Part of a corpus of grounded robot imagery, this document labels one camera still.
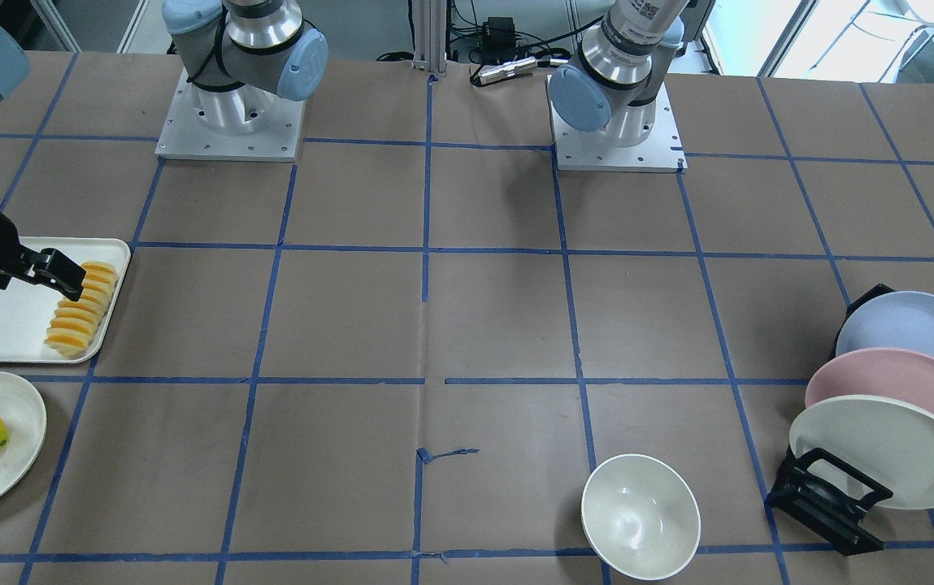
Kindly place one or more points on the black plate rack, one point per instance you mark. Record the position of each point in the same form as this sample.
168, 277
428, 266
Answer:
824, 508

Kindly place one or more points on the cream bowl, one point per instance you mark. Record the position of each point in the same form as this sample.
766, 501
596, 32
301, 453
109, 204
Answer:
641, 517

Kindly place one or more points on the aluminium frame post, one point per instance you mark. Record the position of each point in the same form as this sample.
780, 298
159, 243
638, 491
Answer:
429, 27

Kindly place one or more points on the white rectangular tray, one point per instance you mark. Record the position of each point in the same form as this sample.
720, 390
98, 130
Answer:
26, 310

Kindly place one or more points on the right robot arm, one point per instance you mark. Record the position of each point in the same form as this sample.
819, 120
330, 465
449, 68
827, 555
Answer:
225, 45

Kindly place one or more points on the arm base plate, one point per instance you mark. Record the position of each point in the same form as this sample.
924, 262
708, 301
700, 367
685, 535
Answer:
637, 139
241, 125

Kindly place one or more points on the pink plate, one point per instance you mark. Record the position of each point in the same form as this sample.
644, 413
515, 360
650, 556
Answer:
901, 374

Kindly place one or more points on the blue plate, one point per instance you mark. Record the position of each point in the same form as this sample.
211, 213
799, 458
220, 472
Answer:
887, 318

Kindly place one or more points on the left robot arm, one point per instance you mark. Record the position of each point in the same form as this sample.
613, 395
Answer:
829, 140

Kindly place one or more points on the cream plate in rack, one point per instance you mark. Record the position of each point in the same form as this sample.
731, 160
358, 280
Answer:
890, 441

